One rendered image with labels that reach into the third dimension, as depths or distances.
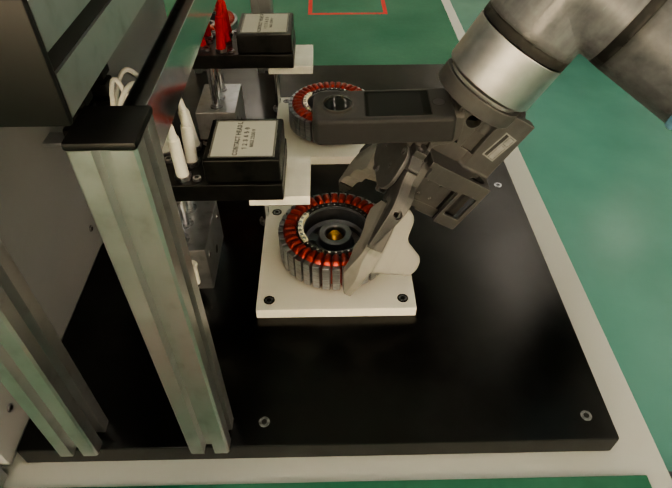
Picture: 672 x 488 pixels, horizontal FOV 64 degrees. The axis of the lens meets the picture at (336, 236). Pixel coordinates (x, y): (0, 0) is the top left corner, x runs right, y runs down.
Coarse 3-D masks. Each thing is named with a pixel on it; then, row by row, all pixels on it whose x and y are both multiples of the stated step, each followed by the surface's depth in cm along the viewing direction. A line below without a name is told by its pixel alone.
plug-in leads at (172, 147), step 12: (120, 72) 41; (132, 72) 42; (120, 84) 40; (132, 84) 40; (120, 96) 41; (180, 108) 44; (180, 120) 46; (168, 132) 42; (192, 132) 45; (168, 144) 43; (180, 144) 43; (192, 144) 46; (180, 156) 43; (192, 156) 46; (180, 168) 44; (180, 180) 45
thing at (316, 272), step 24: (288, 216) 54; (312, 216) 55; (336, 216) 56; (360, 216) 55; (288, 240) 52; (312, 240) 55; (336, 240) 53; (288, 264) 52; (312, 264) 50; (336, 264) 49; (336, 288) 51
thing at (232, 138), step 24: (216, 120) 48; (240, 120) 48; (264, 120) 48; (216, 144) 45; (240, 144) 45; (264, 144) 45; (168, 168) 47; (192, 168) 47; (216, 168) 44; (240, 168) 44; (264, 168) 44; (288, 168) 49; (192, 192) 45; (216, 192) 45; (240, 192) 45; (264, 192) 46; (288, 192) 47
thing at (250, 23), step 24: (240, 24) 63; (264, 24) 63; (288, 24) 63; (240, 48) 62; (264, 48) 62; (288, 48) 62; (312, 48) 68; (216, 72) 67; (288, 72) 65; (312, 72) 65; (216, 96) 67
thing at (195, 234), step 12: (204, 204) 54; (216, 204) 55; (192, 216) 53; (204, 216) 53; (216, 216) 55; (192, 228) 52; (204, 228) 52; (216, 228) 55; (192, 240) 51; (204, 240) 51; (216, 240) 55; (192, 252) 50; (204, 252) 50; (216, 252) 55; (204, 264) 51; (216, 264) 55; (204, 276) 52
